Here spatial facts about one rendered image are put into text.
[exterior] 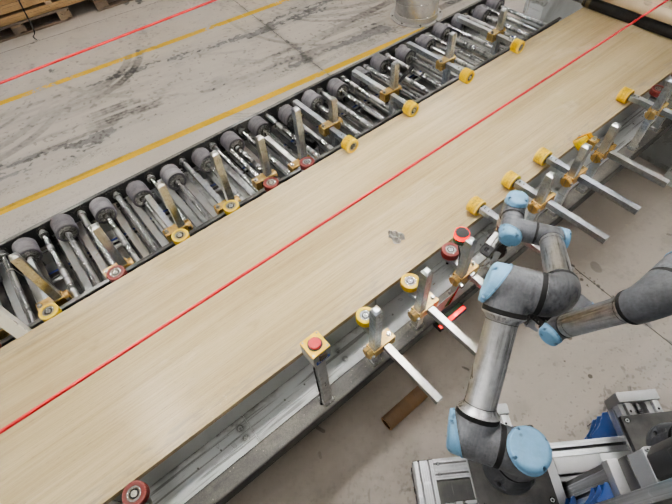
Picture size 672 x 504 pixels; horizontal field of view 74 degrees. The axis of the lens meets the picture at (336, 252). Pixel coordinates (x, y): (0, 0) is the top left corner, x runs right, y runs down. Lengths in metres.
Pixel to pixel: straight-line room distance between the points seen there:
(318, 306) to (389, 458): 1.03
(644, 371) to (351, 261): 1.87
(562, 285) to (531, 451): 0.43
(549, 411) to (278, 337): 1.61
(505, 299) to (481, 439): 0.37
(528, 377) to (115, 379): 2.11
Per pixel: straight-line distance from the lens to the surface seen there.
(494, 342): 1.25
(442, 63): 3.02
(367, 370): 1.93
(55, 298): 2.33
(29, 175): 4.61
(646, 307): 1.35
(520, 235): 1.58
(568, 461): 1.71
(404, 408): 2.54
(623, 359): 3.10
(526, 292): 1.22
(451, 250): 2.02
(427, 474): 2.32
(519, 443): 1.32
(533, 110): 2.86
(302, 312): 1.84
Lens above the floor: 2.50
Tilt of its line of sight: 53 degrees down
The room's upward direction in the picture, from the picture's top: 5 degrees counter-clockwise
